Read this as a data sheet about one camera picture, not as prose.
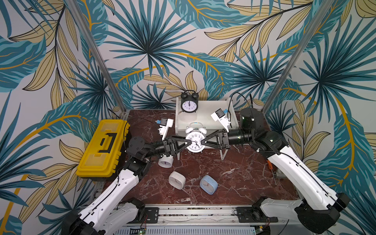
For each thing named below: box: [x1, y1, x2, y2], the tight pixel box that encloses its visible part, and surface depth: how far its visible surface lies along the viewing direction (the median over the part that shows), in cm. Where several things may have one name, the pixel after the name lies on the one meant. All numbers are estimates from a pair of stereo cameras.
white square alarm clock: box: [168, 170, 187, 190], surface depth 80 cm
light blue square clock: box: [199, 174, 219, 195], surface depth 80 cm
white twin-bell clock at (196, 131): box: [185, 121, 208, 154], surface depth 57 cm
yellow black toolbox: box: [76, 119, 131, 180], surface depth 78 cm
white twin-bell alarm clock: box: [158, 154, 174, 168], surface depth 88 cm
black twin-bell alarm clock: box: [180, 89, 199, 114], surface depth 71 cm
